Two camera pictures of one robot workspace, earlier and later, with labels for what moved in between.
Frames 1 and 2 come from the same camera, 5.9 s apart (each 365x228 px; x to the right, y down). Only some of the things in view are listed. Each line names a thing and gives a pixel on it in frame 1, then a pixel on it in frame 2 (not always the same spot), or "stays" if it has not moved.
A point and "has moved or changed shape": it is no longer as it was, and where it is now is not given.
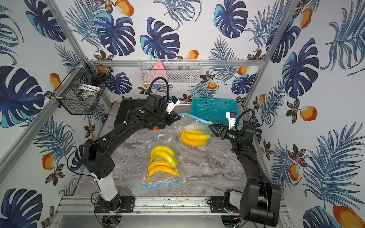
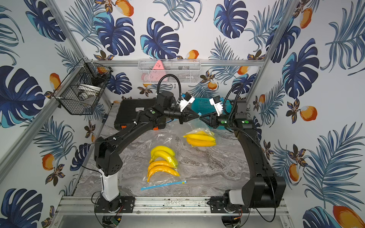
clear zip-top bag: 192,131 has moved or changed shape
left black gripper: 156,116 to 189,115
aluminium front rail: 72,205 stays
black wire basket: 82,87 stays
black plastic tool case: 124,108 stays
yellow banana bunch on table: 163,159 stays
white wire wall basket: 175,71 stays
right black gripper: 219,128 to 214,119
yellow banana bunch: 194,137 has moved or changed shape
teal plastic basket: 213,110 stays
